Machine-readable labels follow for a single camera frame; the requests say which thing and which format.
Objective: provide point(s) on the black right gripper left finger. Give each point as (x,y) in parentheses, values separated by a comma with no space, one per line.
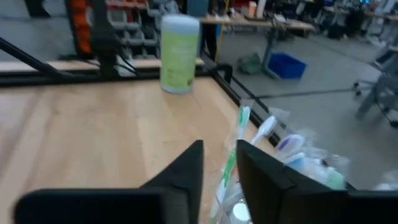
(186,174)

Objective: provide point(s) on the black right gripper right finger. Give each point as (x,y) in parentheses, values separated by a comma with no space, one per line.
(273,193)

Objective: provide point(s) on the blue toothbrush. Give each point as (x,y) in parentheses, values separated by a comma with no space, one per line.
(298,161)

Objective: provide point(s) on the green toothbrush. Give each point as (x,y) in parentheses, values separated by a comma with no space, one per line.
(334,180)
(230,165)

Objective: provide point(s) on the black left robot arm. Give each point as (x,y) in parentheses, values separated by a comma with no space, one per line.
(105,40)

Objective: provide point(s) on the purple wrapped toothbrush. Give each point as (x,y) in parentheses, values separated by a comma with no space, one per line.
(289,144)

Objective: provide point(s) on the green white wipes canister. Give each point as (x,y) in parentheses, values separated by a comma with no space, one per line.
(178,56)

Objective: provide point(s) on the green bag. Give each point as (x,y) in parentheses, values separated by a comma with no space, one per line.
(250,65)

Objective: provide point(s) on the blue plastic bin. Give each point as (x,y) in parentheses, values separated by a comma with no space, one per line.
(286,66)

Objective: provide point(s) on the grey parts bin rack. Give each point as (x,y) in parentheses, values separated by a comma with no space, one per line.
(140,34)

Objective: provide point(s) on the grey office chair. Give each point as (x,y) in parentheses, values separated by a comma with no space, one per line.
(382,90)

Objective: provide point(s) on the desk with grey legs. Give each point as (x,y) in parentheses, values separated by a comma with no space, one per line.
(248,22)

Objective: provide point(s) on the orange parts rack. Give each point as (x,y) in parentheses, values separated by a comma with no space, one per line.
(81,31)

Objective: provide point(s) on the black aluminium table frame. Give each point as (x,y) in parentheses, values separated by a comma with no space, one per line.
(62,79)

